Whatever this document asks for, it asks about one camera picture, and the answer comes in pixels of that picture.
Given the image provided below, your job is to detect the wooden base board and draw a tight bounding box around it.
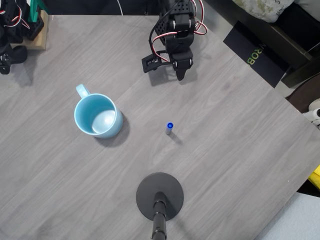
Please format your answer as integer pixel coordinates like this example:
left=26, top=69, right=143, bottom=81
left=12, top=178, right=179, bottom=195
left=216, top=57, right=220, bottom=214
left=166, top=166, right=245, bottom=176
left=23, top=11, right=49, bottom=51

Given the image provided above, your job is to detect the black camera cable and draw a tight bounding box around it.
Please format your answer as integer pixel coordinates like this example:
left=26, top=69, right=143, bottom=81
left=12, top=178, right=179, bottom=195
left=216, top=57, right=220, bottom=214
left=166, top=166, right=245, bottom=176
left=148, top=14, right=162, bottom=55

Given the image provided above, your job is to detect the black leader arm handle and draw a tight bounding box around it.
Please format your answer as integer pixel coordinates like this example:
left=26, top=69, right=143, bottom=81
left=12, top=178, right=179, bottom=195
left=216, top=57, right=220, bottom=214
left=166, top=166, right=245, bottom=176
left=0, top=45, right=28, bottom=75

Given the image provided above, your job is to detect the dark brown round stool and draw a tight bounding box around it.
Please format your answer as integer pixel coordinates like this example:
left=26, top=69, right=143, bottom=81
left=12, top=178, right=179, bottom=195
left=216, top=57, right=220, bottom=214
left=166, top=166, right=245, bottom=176
left=284, top=72, right=320, bottom=115

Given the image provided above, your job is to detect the black box green lettering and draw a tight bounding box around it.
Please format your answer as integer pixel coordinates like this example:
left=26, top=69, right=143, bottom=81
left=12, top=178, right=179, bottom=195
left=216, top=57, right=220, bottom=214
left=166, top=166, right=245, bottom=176
left=222, top=20, right=292, bottom=89

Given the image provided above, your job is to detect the yellow box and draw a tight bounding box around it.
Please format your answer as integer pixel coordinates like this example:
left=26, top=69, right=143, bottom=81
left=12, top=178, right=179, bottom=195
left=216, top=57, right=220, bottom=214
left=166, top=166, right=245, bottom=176
left=307, top=164, right=320, bottom=191

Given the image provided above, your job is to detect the black gripper camera mount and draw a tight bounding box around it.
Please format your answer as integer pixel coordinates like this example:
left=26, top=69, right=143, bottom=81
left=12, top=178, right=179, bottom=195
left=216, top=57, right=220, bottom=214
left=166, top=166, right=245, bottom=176
left=141, top=53, right=174, bottom=74

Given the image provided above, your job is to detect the light blue ceramic mug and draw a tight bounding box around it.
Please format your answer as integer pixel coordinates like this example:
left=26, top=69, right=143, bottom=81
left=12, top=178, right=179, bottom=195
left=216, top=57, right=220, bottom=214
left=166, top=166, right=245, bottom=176
left=73, top=83, right=124, bottom=140

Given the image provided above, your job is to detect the camouflage patterned cushion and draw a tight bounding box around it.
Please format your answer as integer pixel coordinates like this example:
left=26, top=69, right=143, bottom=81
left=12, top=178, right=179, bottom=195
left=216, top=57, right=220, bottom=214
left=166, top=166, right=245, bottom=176
left=231, top=0, right=296, bottom=24

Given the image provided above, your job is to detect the white rounded object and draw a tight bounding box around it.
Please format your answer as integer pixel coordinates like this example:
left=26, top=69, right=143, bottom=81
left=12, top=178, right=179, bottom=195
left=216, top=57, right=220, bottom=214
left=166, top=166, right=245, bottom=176
left=302, top=98, right=320, bottom=130

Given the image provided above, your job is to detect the pale grey fabric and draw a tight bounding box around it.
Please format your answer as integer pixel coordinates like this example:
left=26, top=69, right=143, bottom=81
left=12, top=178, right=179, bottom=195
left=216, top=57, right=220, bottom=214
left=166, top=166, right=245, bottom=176
left=253, top=191, right=320, bottom=240

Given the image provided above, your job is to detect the black round base stand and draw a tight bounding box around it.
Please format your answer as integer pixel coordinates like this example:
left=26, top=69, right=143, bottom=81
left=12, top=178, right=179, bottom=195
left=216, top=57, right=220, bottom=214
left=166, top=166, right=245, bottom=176
left=135, top=171, right=185, bottom=240

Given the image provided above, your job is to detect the red white servo cable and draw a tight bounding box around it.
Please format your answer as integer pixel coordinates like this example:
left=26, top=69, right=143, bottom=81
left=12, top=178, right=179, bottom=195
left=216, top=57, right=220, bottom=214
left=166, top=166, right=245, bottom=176
left=192, top=0, right=208, bottom=36
left=151, top=30, right=176, bottom=63

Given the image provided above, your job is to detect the green plastic clamp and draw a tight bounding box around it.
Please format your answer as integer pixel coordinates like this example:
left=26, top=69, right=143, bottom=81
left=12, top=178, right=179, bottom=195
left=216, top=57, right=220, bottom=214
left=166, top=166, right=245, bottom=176
left=26, top=0, right=48, bottom=24

